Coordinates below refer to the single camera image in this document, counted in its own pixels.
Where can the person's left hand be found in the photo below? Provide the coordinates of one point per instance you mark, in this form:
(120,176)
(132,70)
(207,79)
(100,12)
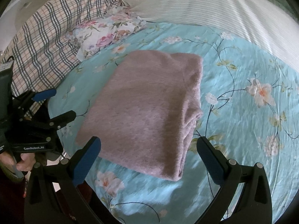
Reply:
(25,163)

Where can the blue floral bedsheet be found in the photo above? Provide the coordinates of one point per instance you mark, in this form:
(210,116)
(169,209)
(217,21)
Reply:
(245,126)

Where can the white ribbed quilt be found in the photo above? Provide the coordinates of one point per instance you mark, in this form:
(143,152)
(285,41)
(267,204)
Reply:
(210,7)

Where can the floral pillow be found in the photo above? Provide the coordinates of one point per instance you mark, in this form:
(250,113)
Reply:
(102,35)

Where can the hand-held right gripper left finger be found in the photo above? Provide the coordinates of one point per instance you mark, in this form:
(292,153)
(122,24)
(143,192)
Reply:
(86,161)

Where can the plaid blanket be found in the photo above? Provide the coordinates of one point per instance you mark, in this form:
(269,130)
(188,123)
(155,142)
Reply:
(46,39)

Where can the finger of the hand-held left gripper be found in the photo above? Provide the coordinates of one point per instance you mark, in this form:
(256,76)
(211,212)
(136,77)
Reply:
(44,95)
(63,118)

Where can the mauve pink towel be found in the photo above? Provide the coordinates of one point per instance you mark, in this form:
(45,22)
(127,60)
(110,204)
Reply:
(149,112)

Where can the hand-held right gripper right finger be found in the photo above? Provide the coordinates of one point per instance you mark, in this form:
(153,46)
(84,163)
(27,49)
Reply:
(212,165)

